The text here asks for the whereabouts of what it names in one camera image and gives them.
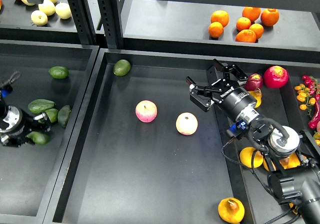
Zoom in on orange top right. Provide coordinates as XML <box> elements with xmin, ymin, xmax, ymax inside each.
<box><xmin>260</xmin><ymin>9</ymin><xmax>280</xmax><ymax>27</ymax></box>

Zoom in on orange bottom front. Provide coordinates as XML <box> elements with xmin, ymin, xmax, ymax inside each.
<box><xmin>235</xmin><ymin>29</ymin><xmax>257</xmax><ymax>43</ymax></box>

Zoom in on red chili pepper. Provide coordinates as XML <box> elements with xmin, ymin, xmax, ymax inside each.
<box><xmin>308</xmin><ymin>102</ymin><xmax>320</xmax><ymax>129</ymax></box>

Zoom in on orange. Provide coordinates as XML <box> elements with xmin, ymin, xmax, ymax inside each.
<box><xmin>242</xmin><ymin>7</ymin><xmax>261</xmax><ymax>23</ymax></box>
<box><xmin>208</xmin><ymin>22</ymin><xmax>224</xmax><ymax>38</ymax></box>
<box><xmin>235</xmin><ymin>29</ymin><xmax>257</xmax><ymax>43</ymax></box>
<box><xmin>210</xmin><ymin>10</ymin><xmax>230</xmax><ymax>27</ymax></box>
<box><xmin>260</xmin><ymin>9</ymin><xmax>280</xmax><ymax>27</ymax></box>

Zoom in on orange top centre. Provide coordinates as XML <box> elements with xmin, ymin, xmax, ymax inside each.
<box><xmin>242</xmin><ymin>7</ymin><xmax>261</xmax><ymax>23</ymax></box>

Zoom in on pale yellow pear middle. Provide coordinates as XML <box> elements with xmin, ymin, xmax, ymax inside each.
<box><xmin>38</xmin><ymin>0</ymin><xmax>56</xmax><ymax>16</ymax></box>

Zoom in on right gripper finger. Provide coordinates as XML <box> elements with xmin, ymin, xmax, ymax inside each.
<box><xmin>186</xmin><ymin>76</ymin><xmax>222</xmax><ymax>95</ymax></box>
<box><xmin>213</xmin><ymin>59</ymin><xmax>248</xmax><ymax>87</ymax></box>

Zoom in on black shelf upright posts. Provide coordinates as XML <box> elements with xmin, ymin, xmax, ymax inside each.
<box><xmin>67</xmin><ymin>0</ymin><xmax>125</xmax><ymax>49</ymax></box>

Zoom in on dark red apple right tray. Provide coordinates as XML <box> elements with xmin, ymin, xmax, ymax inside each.
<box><xmin>244</xmin><ymin>73</ymin><xmax>263</xmax><ymax>91</ymax></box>

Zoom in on orange top left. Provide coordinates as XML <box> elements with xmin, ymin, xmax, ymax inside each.
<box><xmin>210</xmin><ymin>10</ymin><xmax>230</xmax><ymax>27</ymax></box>

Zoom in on black tray divider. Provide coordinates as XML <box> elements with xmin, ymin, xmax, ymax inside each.
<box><xmin>210</xmin><ymin>104</ymin><xmax>256</xmax><ymax>223</ymax></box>

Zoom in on orange tomatoes at right edge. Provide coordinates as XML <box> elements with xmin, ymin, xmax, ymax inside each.
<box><xmin>313</xmin><ymin>132</ymin><xmax>320</xmax><ymax>146</ymax></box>

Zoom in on pale pink apple right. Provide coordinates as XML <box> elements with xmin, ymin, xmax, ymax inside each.
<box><xmin>175</xmin><ymin>112</ymin><xmax>198</xmax><ymax>135</ymax></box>

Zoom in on green avocado at tray corner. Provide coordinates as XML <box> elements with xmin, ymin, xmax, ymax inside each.
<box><xmin>113</xmin><ymin>59</ymin><xmax>131</xmax><ymax>76</ymax></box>

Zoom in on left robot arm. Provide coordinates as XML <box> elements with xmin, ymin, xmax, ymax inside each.
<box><xmin>0</xmin><ymin>71</ymin><xmax>51</xmax><ymax>147</ymax></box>

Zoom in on orange small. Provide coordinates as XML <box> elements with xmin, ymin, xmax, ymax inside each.
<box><xmin>249</xmin><ymin>24</ymin><xmax>264</xmax><ymax>40</ymax></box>
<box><xmin>236</xmin><ymin>17</ymin><xmax>252</xmax><ymax>32</ymax></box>

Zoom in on pale yellow pear partly hidden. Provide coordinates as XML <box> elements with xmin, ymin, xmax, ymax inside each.
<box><xmin>21</xmin><ymin>0</ymin><xmax>35</xmax><ymax>6</ymax></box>

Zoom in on dark avocado beside cluster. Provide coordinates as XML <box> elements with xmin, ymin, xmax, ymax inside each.
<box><xmin>57</xmin><ymin>105</ymin><xmax>72</xmax><ymax>128</ymax></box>

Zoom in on black tray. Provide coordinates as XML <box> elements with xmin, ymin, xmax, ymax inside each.
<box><xmin>44</xmin><ymin>49</ymin><xmax>222</xmax><ymax>223</ymax></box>
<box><xmin>0</xmin><ymin>40</ymin><xmax>99</xmax><ymax>223</ymax></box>

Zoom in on orange centre small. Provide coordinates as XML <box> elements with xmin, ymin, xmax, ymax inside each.
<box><xmin>236</xmin><ymin>17</ymin><xmax>252</xmax><ymax>32</ymax></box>

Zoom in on pale yellow pear right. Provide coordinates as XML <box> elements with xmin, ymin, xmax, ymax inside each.
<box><xmin>55</xmin><ymin>2</ymin><xmax>72</xmax><ymax>20</ymax></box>

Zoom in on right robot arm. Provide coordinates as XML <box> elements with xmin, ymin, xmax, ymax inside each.
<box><xmin>186</xmin><ymin>60</ymin><xmax>320</xmax><ymax>223</ymax></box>

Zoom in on pale yellow pear front left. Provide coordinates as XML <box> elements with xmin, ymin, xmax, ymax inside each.
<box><xmin>30</xmin><ymin>10</ymin><xmax>48</xmax><ymax>26</ymax></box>

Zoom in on orange cherry tomato bunch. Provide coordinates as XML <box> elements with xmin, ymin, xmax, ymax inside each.
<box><xmin>294</xmin><ymin>84</ymin><xmax>316</xmax><ymax>111</ymax></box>

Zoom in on green avocado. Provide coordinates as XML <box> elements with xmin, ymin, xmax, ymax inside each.
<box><xmin>45</xmin><ymin>108</ymin><xmax>58</xmax><ymax>123</ymax></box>
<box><xmin>113</xmin><ymin>59</ymin><xmax>131</xmax><ymax>76</ymax></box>
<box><xmin>26</xmin><ymin>131</ymin><xmax>50</xmax><ymax>145</ymax></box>
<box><xmin>27</xmin><ymin>99</ymin><xmax>56</xmax><ymax>114</ymax></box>
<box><xmin>48</xmin><ymin>66</ymin><xmax>69</xmax><ymax>79</ymax></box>

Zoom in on pink apple left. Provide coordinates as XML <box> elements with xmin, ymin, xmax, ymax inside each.
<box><xmin>135</xmin><ymin>100</ymin><xmax>158</xmax><ymax>123</ymax></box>

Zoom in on black centre tray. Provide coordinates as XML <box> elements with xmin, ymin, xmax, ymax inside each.
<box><xmin>44</xmin><ymin>49</ymin><xmax>222</xmax><ymax>223</ymax></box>

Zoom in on red cherry tomato bunch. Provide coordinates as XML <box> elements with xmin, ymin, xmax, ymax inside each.
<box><xmin>302</xmin><ymin>75</ymin><xmax>320</xmax><ymax>101</ymax></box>

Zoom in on orange lower left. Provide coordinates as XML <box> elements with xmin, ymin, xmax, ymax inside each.
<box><xmin>208</xmin><ymin>22</ymin><xmax>224</xmax><ymax>38</ymax></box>

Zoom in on orange right small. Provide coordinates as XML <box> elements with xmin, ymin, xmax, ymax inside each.
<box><xmin>249</xmin><ymin>24</ymin><xmax>264</xmax><ymax>40</ymax></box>

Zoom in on black left tray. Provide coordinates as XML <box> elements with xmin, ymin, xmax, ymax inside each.
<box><xmin>0</xmin><ymin>40</ymin><xmax>99</xmax><ymax>223</ymax></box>

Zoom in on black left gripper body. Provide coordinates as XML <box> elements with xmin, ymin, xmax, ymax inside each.
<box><xmin>0</xmin><ymin>105</ymin><xmax>51</xmax><ymax>143</ymax></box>

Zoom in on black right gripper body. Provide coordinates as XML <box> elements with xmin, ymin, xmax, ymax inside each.
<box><xmin>189</xmin><ymin>82</ymin><xmax>261</xmax><ymax>129</ymax></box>

